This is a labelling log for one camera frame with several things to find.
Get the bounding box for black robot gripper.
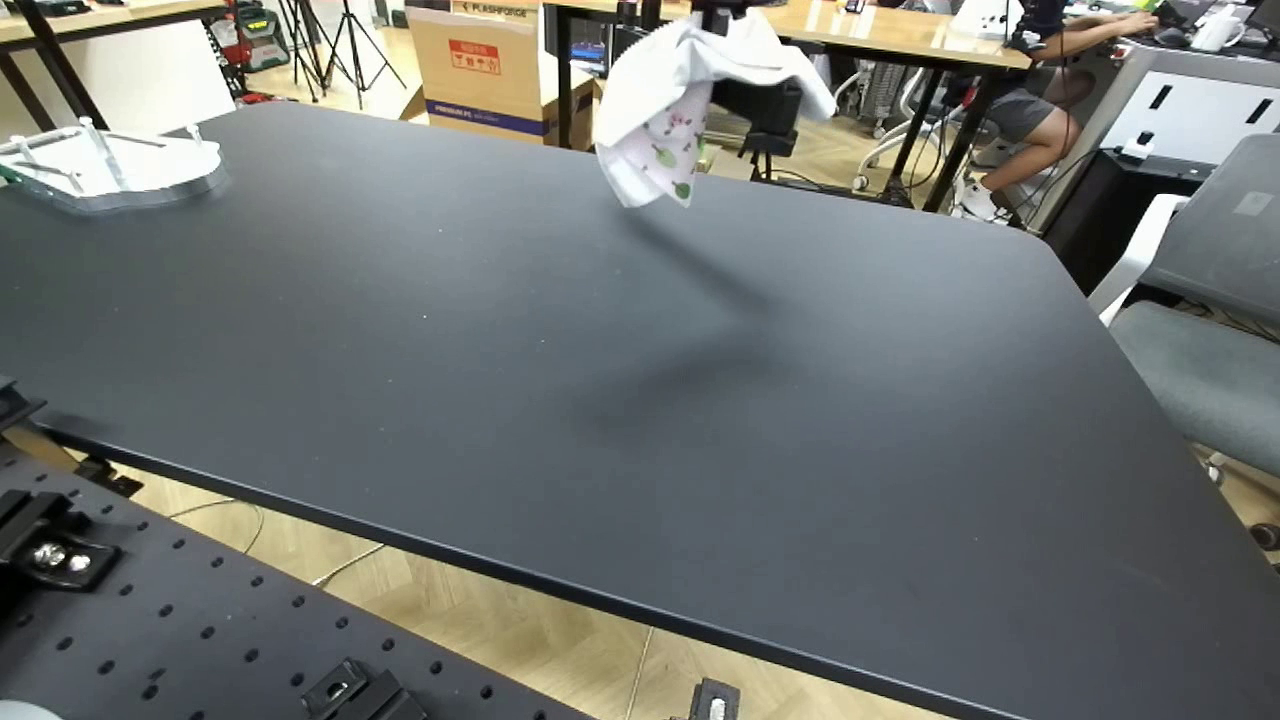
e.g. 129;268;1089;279
694;0;752;39

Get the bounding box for white printed cloth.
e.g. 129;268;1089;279
594;11;840;211

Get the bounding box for black office chair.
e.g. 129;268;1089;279
712;75;809;188

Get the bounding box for long wooden desk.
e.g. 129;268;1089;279
572;0;1040;211

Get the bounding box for brown cardboard box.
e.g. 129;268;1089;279
405;6;599;147

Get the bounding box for seated person in dark clothes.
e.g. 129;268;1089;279
952;10;1163;229

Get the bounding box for black tripod stand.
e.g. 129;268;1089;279
284;0;409;111

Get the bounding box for grey white cabinet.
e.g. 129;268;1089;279
1036;46;1280;301

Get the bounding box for white panel board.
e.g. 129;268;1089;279
60;18;242;142

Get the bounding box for grey office chair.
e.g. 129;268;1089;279
1105;133;1280;488

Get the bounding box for wooden desk with black leg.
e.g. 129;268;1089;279
0;0;231;135

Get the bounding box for black clamp block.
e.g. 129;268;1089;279
300;657;444;720

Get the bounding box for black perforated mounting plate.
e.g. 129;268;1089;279
0;447;594;720

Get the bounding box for black clamp with silver bolts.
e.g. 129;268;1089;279
0;486;129;595

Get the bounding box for small black bracket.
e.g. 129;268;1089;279
683;677;744;720

